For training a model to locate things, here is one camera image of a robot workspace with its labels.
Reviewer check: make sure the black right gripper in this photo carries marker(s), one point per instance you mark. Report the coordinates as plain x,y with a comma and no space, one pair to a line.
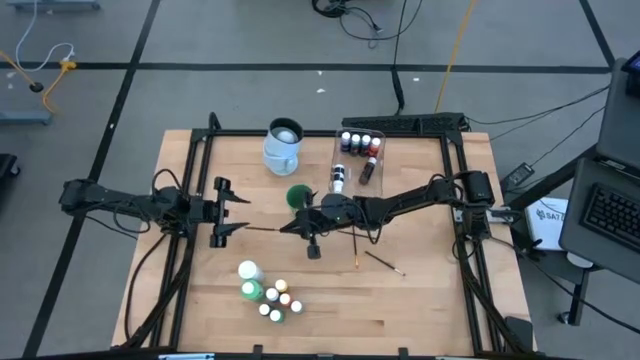
332,226

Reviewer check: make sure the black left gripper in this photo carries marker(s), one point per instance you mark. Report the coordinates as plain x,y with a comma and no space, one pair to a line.
220,212

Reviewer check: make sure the green plastic cup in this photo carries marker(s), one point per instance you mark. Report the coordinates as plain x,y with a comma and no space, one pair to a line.
295,197

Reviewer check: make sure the black thin paintbrush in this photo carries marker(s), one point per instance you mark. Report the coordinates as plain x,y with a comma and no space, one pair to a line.
262,228

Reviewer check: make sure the clear plastic bin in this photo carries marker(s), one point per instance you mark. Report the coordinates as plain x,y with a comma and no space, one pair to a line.
375,187

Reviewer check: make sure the brown paint bottle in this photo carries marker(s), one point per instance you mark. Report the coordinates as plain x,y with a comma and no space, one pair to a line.
367,172

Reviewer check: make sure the black paintbrush silver ferrule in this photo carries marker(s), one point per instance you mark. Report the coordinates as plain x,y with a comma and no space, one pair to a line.
385,263

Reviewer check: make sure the lavender paint bottle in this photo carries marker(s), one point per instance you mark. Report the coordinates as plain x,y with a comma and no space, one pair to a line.
345,142

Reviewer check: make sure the dark green paint bottle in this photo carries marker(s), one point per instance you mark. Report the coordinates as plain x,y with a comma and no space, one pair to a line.
355,145

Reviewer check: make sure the violet blue paint bottle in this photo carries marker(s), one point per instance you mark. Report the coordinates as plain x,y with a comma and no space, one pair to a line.
366,146

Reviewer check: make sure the red paint bottle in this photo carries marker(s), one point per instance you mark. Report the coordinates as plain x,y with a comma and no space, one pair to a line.
375,148

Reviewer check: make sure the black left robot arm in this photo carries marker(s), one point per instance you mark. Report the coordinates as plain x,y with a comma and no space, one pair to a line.
110,197

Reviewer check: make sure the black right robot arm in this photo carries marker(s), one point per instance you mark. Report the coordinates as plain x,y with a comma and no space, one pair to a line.
400,205

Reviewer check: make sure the yellow paint bottle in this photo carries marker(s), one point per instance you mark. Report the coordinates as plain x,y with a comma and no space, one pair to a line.
281,285

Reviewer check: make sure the orange paint bottle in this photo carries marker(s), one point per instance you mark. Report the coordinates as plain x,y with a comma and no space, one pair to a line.
285,299

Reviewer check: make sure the grey paint bottle black label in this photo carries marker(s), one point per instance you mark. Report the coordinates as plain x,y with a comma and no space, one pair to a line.
296,306

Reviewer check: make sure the large green paint bottle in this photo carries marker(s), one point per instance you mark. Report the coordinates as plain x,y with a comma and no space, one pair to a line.
251,290

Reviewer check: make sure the white-capped small paint bottle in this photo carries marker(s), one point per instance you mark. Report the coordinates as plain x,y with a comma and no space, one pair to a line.
264,309

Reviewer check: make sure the light green paint bottle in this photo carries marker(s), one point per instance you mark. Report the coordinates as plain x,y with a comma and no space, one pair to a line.
275,315

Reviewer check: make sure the large white bottle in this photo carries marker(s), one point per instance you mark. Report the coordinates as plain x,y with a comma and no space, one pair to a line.
248,270

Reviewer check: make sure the black perforated power strip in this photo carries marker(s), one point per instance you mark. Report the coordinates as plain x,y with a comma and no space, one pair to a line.
400,122

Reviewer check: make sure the black power adapter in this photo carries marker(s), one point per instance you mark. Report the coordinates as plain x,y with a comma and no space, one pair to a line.
521,173

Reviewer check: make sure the grey furniture foot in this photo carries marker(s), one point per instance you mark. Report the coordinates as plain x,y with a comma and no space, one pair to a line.
50,4
25,117

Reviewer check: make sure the black wheeled base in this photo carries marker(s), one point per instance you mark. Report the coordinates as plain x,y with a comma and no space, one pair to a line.
7,165

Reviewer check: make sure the grey laptop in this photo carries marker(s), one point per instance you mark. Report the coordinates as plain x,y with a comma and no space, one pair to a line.
575,200

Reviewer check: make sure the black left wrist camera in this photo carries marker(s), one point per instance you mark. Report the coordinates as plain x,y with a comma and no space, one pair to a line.
200,210

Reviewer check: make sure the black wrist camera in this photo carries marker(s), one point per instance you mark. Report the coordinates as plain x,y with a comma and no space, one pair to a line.
336,205
200,210

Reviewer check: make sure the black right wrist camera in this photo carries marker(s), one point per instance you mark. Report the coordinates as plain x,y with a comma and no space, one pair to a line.
336,205

